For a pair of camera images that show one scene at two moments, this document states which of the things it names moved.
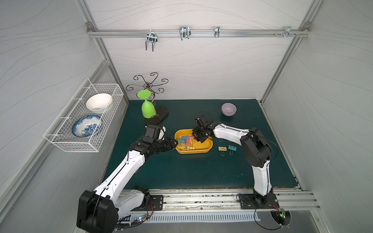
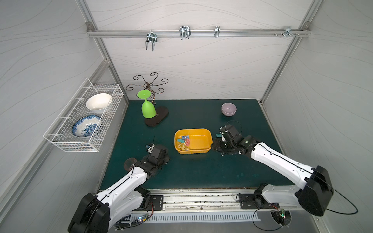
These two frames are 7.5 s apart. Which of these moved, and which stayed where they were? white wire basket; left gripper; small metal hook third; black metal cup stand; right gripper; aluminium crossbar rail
Moved: left gripper; right gripper
Stayed: white wire basket; small metal hook third; aluminium crossbar rail; black metal cup stand
